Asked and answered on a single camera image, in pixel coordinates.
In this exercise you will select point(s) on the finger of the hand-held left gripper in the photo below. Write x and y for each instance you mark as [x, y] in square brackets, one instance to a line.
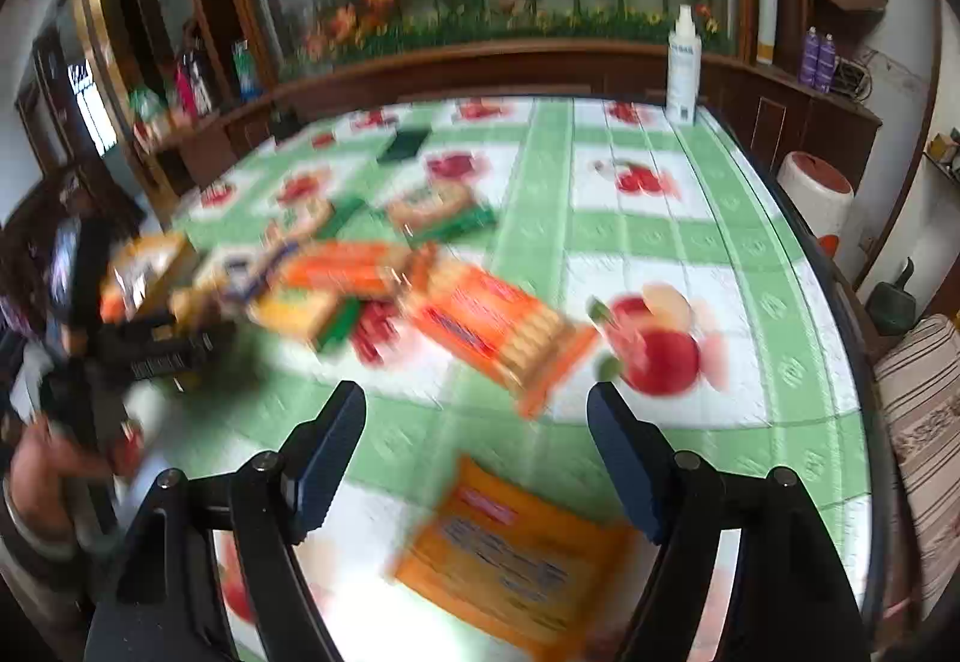
[172, 351]

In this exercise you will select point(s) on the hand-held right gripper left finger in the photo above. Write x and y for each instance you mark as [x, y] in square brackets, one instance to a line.
[330, 456]

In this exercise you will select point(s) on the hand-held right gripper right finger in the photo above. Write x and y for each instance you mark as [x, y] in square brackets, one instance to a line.
[622, 456]

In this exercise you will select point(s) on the blue white cracker packet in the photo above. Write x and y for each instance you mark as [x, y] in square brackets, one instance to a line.
[259, 268]

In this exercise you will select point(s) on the person's left forearm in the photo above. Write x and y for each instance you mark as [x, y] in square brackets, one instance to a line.
[37, 564]

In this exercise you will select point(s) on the person's left hand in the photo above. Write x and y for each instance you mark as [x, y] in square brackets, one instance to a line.
[49, 467]

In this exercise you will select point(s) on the yellow green cracker packet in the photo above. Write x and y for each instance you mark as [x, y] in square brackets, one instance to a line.
[300, 318]

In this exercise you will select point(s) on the green white bag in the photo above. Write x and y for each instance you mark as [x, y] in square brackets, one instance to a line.
[146, 107]

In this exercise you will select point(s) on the fruit print tablecloth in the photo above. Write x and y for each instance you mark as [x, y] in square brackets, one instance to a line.
[750, 272]

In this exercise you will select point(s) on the pink bottle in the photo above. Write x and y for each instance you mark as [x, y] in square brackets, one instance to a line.
[184, 90]

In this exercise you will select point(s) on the small black box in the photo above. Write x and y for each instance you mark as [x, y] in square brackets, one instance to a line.
[285, 123]

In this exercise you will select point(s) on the black thermos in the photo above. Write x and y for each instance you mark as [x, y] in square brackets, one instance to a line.
[204, 78]

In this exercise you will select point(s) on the green white can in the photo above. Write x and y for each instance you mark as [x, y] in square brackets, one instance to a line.
[246, 71]

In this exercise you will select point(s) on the striped sofa cushion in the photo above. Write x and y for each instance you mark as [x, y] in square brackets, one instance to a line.
[922, 444]

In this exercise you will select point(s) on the dark green kettle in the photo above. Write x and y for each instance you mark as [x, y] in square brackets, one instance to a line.
[891, 306]

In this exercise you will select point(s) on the flat black pouch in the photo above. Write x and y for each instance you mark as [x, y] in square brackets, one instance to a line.
[405, 143]

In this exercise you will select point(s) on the white bin with red lid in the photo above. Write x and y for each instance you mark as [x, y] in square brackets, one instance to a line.
[814, 193]

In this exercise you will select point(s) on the white spray bottle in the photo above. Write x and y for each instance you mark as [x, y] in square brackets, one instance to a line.
[684, 77]

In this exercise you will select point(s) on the purple bottle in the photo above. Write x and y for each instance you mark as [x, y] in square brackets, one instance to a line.
[809, 58]
[826, 65]

